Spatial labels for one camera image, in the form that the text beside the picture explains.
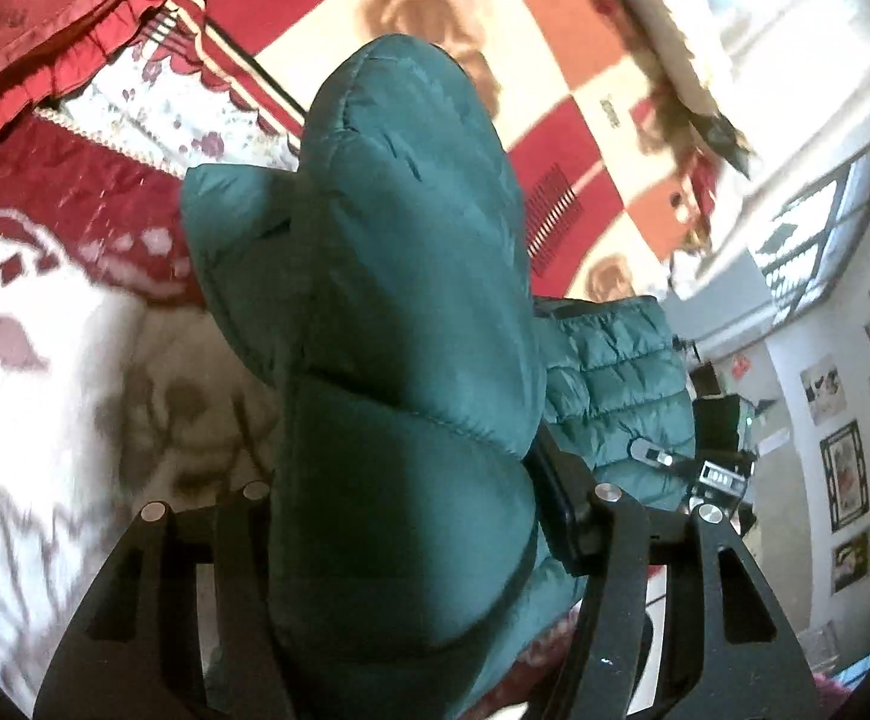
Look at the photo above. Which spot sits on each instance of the green puffer jacket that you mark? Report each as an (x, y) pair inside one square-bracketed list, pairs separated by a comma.
[(405, 315)]

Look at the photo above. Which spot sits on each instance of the small dark wall picture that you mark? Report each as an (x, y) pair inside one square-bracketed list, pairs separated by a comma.
[(851, 559)]

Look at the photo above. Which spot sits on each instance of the red heart-shaped ruffled pillow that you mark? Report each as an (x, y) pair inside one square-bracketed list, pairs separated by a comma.
[(45, 30)]

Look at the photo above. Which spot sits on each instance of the white cloth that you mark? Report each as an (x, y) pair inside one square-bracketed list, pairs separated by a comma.
[(787, 30)]

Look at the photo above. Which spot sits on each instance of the cream and red floral bedspread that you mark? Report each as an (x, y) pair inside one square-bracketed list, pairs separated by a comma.
[(67, 390)]

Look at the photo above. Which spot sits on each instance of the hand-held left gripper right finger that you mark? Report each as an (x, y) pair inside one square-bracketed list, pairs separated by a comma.
[(561, 517)]

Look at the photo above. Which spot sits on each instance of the light unframed wall picture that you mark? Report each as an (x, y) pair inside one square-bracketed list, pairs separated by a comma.
[(825, 388)]

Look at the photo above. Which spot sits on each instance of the rose print checkered blanket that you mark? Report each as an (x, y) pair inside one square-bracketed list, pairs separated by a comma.
[(592, 142)]

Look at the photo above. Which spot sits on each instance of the barred window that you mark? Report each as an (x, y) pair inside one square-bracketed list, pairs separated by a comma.
[(802, 240)]

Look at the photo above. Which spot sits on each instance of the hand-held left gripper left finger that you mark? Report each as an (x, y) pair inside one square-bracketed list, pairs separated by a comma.
[(244, 547)]

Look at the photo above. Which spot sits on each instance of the dark framed wall picture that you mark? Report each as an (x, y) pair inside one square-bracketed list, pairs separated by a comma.
[(847, 476)]

